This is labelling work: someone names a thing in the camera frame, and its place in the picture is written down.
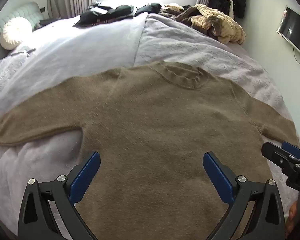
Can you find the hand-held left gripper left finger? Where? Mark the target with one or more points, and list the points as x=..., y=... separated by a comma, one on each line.
x=86, y=177

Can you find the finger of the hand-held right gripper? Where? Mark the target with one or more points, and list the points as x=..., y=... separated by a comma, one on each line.
x=293, y=151
x=273, y=153

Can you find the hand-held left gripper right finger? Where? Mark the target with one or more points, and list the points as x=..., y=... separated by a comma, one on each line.
x=217, y=177

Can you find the brown knit sweater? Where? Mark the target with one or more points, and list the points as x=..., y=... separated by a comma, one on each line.
x=152, y=130

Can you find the person's right hand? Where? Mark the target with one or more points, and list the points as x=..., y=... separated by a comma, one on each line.
x=292, y=217

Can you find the smooth lavender fleece blanket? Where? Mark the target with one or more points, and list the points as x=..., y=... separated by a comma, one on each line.
x=77, y=50

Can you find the textured lavender bedspread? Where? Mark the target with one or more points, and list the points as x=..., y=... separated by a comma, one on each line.
x=190, y=47

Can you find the beige striped fleece garment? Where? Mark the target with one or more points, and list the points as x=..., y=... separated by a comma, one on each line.
x=215, y=20

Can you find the dark flat item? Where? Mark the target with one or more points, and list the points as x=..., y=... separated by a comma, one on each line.
x=47, y=22

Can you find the round white pillow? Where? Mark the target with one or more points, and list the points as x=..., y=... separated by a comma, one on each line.
x=15, y=33

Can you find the black jacket with plaid lining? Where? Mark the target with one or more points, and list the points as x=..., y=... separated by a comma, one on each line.
x=102, y=15

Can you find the quilted grey headboard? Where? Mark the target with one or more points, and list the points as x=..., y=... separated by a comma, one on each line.
x=27, y=11

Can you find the small black garment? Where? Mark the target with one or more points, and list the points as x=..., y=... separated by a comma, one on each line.
x=147, y=8

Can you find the wall television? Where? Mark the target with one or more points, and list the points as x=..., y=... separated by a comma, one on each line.
x=295, y=30

